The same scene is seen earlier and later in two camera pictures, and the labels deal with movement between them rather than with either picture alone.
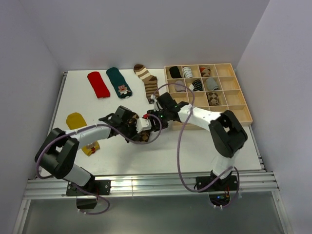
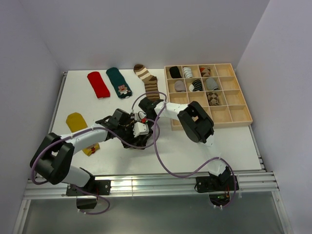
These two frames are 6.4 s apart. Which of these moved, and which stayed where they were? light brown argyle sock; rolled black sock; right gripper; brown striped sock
Moved: right gripper
Stayed: rolled black sock; light brown argyle sock; brown striped sock
